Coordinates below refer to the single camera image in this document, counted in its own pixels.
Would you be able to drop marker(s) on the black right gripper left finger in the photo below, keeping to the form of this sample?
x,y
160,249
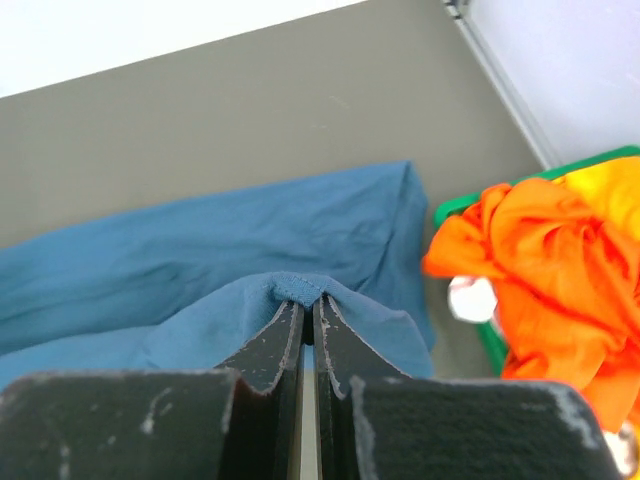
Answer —
x,y
263,435

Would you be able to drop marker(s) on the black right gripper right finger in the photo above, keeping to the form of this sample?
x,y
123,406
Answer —
x,y
344,363

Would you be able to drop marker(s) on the yellow t shirt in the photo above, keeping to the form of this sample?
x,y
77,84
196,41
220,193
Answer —
x,y
611,190

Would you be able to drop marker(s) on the orange t shirt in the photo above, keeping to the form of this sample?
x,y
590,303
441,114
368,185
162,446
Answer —
x,y
567,285

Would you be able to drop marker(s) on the blue t shirt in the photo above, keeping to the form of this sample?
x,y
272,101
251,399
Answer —
x,y
184,285

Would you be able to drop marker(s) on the aluminium frame post right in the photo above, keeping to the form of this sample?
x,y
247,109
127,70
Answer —
x,y
460,13

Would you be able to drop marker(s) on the white t shirt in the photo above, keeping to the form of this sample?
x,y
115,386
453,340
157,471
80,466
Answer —
x,y
472,299

